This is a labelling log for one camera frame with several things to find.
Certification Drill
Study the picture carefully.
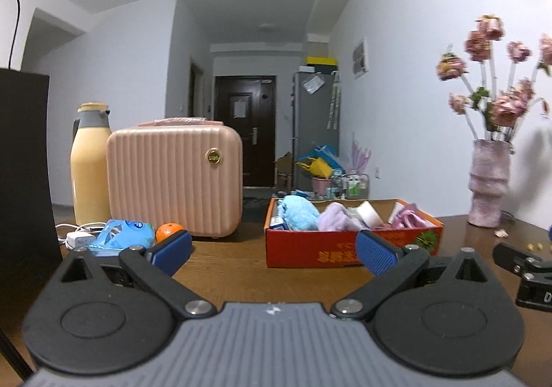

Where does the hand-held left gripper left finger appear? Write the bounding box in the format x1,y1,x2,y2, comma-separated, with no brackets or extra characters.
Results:
54,229,217,320

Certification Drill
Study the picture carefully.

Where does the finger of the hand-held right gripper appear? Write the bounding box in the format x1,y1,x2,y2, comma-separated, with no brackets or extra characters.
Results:
492,242,552,274

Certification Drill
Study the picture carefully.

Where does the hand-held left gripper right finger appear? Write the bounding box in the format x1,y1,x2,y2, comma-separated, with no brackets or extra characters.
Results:
329,229,502,321

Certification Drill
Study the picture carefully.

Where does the pink cloth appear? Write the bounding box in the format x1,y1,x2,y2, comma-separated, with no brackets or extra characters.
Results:
387,202,434,231

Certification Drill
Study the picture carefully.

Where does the lilac fluffy cloth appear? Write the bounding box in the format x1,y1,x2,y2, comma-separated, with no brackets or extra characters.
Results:
317,202,367,233

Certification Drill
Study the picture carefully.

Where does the orange and white cardboard box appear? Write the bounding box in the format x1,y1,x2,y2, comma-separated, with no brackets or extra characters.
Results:
263,196,445,269

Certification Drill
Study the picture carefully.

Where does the light blue plush ball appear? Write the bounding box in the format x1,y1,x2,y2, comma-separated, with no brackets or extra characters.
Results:
275,194,321,232

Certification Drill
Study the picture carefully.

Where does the orange mandarin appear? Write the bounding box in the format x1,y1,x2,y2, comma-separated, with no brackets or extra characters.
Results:
155,222,184,243

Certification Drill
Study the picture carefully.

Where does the blue wet wipes packet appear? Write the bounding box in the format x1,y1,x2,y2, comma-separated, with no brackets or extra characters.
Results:
88,218,156,259

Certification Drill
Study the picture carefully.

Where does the pink ribbed suitcase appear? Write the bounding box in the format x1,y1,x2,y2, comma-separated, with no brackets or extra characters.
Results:
106,117,244,239

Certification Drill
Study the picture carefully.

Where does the metal trolley cart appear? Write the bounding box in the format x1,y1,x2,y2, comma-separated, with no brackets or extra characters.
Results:
329,171,372,200

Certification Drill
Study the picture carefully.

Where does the fuzzy pink vase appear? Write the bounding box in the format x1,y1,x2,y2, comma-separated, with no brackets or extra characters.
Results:
467,138,512,228

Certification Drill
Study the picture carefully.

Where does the pink waste bin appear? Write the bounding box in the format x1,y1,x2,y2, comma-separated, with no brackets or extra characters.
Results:
311,176,331,198

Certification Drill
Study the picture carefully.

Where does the white charger plug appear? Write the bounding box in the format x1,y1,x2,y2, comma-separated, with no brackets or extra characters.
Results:
65,232,98,250

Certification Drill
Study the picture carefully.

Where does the purple feather bouquet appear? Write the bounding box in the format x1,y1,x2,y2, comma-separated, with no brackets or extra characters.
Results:
349,132,373,174

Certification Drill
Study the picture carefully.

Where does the yellow watering can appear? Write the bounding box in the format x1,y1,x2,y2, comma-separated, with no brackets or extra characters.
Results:
297,158,333,180

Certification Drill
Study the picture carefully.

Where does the yellow thermos jug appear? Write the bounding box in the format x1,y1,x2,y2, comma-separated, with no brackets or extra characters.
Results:
70,101,114,228

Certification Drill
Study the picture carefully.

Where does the blue plastic rack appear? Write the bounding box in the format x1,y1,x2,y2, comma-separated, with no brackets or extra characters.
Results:
297,145,342,172

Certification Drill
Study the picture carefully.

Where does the open brown cardboard carton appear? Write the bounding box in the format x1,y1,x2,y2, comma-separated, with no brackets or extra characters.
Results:
275,152,294,194

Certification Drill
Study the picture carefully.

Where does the dark brown entrance door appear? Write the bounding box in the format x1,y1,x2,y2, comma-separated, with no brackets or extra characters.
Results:
214,75,277,188

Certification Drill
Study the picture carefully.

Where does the grey refrigerator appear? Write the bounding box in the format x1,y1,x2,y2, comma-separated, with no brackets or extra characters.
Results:
292,70,342,194

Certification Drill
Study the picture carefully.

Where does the clear folded umbrella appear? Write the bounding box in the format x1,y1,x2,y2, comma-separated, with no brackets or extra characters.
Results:
327,71,342,131

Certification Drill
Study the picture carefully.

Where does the open side doorway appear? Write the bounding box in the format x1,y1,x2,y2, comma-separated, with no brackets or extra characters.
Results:
188,61,204,120

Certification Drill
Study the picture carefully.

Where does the black paper bag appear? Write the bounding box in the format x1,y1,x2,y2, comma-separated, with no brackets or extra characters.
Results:
0,0,65,381

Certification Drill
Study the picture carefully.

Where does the dried pink flower bouquet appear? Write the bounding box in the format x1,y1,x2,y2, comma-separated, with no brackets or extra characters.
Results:
435,14,552,144

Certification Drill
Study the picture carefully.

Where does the white charger with cable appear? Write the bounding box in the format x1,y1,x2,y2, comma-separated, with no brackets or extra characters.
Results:
55,222,105,242

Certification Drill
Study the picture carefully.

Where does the wall electrical panel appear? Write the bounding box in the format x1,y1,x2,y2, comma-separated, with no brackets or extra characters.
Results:
351,37,370,79

